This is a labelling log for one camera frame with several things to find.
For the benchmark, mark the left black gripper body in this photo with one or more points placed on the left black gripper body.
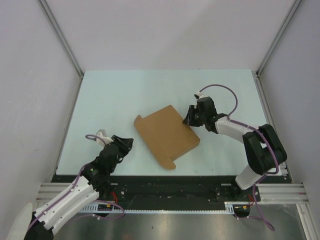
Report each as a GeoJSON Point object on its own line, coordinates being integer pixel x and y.
{"type": "Point", "coordinates": [121, 154]}

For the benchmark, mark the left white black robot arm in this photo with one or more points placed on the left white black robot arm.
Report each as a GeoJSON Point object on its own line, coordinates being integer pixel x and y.
{"type": "Point", "coordinates": [91, 183]}

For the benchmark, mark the right aluminium corner post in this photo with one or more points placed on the right aluminium corner post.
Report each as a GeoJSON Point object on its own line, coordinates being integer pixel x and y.
{"type": "Point", "coordinates": [279, 35]}

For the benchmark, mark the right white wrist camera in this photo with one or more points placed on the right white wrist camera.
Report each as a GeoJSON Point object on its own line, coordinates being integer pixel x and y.
{"type": "Point", "coordinates": [198, 95]}

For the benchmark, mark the brown cardboard box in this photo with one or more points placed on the brown cardboard box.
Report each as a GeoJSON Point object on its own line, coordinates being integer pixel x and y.
{"type": "Point", "coordinates": [166, 136]}

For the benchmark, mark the right aluminium side rail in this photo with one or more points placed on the right aluminium side rail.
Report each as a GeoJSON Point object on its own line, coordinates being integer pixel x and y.
{"type": "Point", "coordinates": [268, 115]}

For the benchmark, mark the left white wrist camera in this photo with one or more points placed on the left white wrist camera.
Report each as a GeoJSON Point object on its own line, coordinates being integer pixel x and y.
{"type": "Point", "coordinates": [102, 139]}

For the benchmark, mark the aluminium corner post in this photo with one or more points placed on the aluminium corner post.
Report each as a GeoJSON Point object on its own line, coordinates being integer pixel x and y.
{"type": "Point", "coordinates": [49, 15]}
{"type": "Point", "coordinates": [279, 35]}

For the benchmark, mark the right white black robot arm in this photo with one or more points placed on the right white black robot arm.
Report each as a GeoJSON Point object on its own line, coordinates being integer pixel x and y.
{"type": "Point", "coordinates": [263, 148]}

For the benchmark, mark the grey slotted cable duct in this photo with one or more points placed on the grey slotted cable duct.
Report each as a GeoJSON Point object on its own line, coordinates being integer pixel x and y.
{"type": "Point", "coordinates": [92, 208]}

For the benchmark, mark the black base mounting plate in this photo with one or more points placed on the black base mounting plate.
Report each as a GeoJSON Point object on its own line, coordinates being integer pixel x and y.
{"type": "Point", "coordinates": [214, 188]}

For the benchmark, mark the left aluminium corner post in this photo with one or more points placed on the left aluminium corner post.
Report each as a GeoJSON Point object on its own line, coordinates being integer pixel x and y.
{"type": "Point", "coordinates": [49, 15]}

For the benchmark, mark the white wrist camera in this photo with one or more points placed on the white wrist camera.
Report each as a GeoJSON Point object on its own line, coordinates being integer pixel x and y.
{"type": "Point", "coordinates": [102, 139]}
{"type": "Point", "coordinates": [198, 95]}

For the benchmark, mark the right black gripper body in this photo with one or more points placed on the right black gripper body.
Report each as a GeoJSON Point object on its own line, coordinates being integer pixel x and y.
{"type": "Point", "coordinates": [200, 116]}

